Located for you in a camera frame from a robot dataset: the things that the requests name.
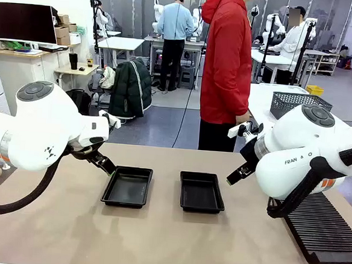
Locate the yellow plastic bin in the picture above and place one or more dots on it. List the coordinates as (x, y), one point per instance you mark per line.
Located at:
(315, 89)

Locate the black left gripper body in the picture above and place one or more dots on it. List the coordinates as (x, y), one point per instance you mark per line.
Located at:
(84, 150)

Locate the black backpack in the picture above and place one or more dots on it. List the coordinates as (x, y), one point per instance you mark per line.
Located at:
(81, 101)

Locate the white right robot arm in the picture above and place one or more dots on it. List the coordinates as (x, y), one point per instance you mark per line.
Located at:
(299, 140)

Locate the black slotted board rack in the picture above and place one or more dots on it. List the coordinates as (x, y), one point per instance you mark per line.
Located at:
(323, 227)

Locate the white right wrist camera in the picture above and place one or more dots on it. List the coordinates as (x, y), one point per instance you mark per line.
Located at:
(238, 130)

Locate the black plastic ESD tray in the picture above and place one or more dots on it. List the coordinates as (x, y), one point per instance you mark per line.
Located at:
(126, 187)
(201, 192)

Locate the person in light blue shirt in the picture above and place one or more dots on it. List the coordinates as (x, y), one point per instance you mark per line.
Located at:
(175, 26)

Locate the grey step stool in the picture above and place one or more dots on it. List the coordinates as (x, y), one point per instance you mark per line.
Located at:
(186, 76)

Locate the small wooden side desk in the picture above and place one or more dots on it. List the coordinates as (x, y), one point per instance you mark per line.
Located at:
(74, 71)

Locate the white cloth bag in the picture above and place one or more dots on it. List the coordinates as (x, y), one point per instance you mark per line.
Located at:
(108, 77)

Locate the dark green jacket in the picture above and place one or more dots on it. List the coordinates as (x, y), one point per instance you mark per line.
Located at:
(130, 89)

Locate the black tumbler cup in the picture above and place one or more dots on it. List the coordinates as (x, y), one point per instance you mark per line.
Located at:
(73, 61)

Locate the person in red jacket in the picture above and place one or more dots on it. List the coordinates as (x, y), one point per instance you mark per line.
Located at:
(226, 66)

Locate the white cabinet wooden top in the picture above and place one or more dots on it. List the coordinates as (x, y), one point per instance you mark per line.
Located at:
(32, 67)

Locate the white storage box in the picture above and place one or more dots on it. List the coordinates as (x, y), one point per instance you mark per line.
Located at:
(75, 38)

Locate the white background table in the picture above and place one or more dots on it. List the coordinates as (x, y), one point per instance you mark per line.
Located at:
(121, 43)

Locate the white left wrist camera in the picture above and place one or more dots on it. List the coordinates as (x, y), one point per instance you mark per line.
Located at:
(113, 121)

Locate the person in white jacket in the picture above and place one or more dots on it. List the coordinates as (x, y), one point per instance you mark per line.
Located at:
(292, 40)

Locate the small amber bottle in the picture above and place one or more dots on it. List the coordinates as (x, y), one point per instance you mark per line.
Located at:
(90, 61)

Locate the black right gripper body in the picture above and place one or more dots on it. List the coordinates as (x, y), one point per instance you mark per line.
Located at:
(251, 153)

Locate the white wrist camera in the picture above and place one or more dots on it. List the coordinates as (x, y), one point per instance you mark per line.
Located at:
(113, 121)
(238, 130)

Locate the grey background workbench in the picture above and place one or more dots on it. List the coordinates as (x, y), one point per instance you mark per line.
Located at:
(155, 43)

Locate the person's right hand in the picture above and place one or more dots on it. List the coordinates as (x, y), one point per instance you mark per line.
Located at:
(248, 116)

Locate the black keyboard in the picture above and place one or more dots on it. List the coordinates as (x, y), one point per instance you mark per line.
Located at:
(53, 48)

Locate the small cardboard box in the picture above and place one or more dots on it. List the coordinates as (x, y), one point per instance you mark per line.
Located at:
(72, 27)

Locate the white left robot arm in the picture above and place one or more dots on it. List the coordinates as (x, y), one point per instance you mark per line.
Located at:
(43, 122)

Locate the seated person grey top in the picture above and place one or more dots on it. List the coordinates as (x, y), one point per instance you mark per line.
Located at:
(104, 18)

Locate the grey mesh basket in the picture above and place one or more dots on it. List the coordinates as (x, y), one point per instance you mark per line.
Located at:
(289, 105)

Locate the black camera tripod stand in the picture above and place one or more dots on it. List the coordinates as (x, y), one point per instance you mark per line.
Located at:
(302, 56)

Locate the black computer monitor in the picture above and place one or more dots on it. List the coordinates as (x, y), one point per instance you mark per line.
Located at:
(23, 21)

